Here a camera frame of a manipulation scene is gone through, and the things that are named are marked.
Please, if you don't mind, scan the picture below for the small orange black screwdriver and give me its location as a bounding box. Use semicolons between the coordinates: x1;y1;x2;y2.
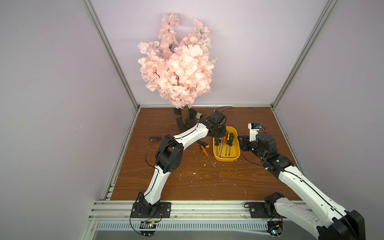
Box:
218;137;224;157

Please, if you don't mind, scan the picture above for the large orange black screwdriver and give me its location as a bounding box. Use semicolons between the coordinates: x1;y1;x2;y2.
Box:
220;136;227;158

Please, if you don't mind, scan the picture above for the green black screwdriver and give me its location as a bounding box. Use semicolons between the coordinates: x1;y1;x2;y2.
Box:
228;133;235;156
214;137;220;156

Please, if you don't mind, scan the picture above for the black yellow stubby screwdriver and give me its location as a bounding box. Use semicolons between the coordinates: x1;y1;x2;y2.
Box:
149;137;164;142

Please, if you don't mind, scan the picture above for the black yellow-striped screwdriver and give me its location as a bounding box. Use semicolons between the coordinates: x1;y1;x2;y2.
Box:
225;134;231;156

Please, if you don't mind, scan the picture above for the black screwdriver yellow cap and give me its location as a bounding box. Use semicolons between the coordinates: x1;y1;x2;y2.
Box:
197;140;209;148

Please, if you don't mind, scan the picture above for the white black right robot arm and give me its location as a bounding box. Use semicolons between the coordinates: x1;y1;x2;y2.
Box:
238;133;366;240

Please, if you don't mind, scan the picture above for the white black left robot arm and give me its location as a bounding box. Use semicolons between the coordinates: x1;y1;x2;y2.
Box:
139;116;226;215

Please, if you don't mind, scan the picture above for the yellow plastic storage box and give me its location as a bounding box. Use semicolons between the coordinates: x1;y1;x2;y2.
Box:
213;127;241;162

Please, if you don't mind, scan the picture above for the black green work glove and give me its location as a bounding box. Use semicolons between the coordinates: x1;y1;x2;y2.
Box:
173;108;204;119

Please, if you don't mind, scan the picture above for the pink artificial blossom tree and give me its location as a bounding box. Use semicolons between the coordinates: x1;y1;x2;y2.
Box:
138;14;216;109

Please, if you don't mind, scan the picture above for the right green circuit board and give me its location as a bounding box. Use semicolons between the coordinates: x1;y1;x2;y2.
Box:
267;221;284;237

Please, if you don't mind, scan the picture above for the green circuit board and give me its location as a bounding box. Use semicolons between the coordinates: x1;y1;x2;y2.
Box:
267;221;284;237
139;221;158;238

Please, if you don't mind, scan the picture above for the left green circuit board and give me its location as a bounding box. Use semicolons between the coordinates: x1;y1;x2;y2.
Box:
139;221;158;238

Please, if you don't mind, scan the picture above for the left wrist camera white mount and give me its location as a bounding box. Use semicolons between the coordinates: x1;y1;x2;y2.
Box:
211;111;226;125

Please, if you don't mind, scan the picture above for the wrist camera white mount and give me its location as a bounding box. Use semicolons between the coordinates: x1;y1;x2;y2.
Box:
248;123;262;142
211;111;226;125

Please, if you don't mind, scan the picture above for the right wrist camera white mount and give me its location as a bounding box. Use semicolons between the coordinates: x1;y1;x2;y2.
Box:
248;123;262;142

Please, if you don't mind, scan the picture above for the dark metal tree base plate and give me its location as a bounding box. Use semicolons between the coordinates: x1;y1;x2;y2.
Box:
175;116;199;133

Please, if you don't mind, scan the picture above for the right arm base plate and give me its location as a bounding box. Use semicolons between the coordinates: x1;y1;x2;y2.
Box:
243;202;286;219

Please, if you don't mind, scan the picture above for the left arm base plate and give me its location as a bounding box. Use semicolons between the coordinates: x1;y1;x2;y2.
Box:
131;202;172;219

